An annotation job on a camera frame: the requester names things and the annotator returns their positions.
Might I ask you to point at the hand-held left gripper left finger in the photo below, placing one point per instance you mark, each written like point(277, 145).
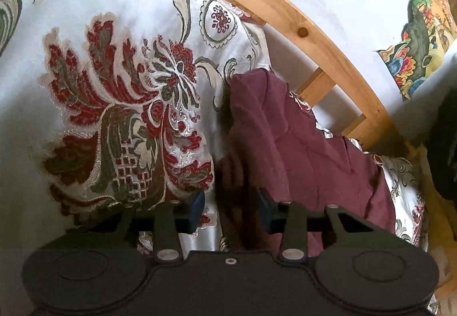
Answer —
point(195, 208)

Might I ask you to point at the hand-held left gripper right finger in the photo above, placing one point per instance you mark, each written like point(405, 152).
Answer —
point(265, 209)

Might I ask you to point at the maroon garment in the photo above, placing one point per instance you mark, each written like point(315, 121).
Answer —
point(303, 159)

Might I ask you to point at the white floral bedspread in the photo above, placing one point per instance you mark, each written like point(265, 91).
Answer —
point(107, 69)

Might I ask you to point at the wooden bed frame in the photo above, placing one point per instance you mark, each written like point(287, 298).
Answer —
point(314, 41)

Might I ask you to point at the colourful torn wall poster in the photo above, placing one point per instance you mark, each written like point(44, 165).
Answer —
point(425, 37)

